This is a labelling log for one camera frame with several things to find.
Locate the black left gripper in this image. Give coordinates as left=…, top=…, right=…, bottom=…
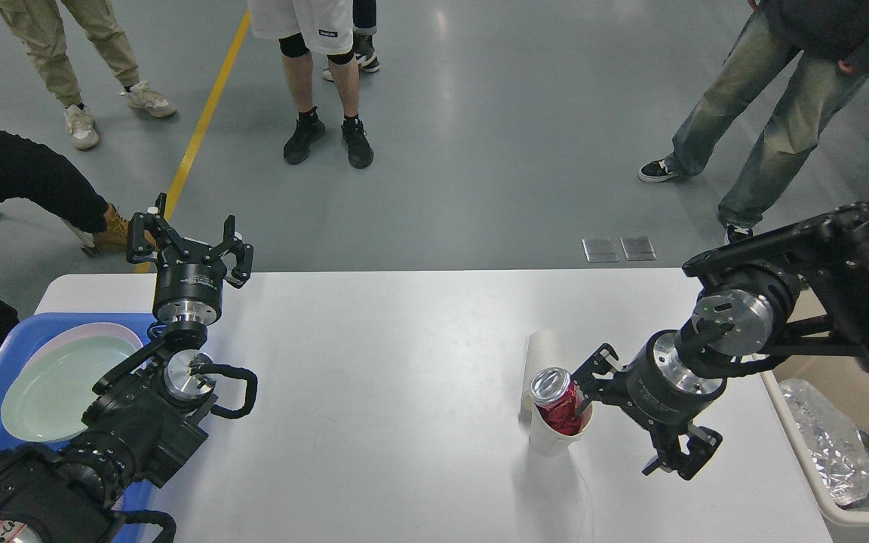
left=125, top=193, right=254, bottom=326

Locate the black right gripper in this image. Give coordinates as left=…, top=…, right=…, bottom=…
left=570, top=330, right=727, bottom=480

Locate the crushed red soda can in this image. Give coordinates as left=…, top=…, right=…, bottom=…
left=527, top=367, right=584, bottom=436

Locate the white paper cup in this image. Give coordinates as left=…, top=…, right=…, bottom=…
left=518, top=330, right=569, bottom=424
left=529, top=403, right=594, bottom=457

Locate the silver foil sheet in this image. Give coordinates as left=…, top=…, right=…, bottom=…
left=778, top=379, right=869, bottom=509

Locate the green plate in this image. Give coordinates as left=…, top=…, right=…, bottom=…
left=0, top=336, right=137, bottom=443

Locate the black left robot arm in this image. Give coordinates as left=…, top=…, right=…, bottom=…
left=0, top=195, right=258, bottom=542

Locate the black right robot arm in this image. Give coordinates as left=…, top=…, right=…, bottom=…
left=572, top=201, right=869, bottom=480

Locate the pink plate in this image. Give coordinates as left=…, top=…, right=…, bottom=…
left=29, top=322, right=143, bottom=362

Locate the metal floor socket plate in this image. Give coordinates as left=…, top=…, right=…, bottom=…
left=582, top=236, right=656, bottom=262

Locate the beige plastic bin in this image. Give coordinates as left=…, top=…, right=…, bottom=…
left=760, top=355, right=869, bottom=532

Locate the person in beige trousers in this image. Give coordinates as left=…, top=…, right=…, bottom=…
left=0, top=1, right=177, bottom=151

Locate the person in black trousers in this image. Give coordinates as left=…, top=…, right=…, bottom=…
left=348, top=1, right=380, bottom=75

